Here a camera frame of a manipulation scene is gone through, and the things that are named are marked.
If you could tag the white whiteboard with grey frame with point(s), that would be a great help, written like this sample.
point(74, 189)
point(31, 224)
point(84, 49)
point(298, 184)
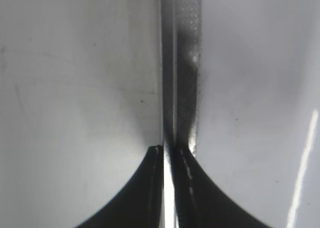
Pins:
point(80, 102)

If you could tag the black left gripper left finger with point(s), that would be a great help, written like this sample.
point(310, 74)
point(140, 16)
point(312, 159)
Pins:
point(139, 202)

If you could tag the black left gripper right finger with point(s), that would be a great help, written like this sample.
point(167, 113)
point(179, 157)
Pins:
point(199, 202)

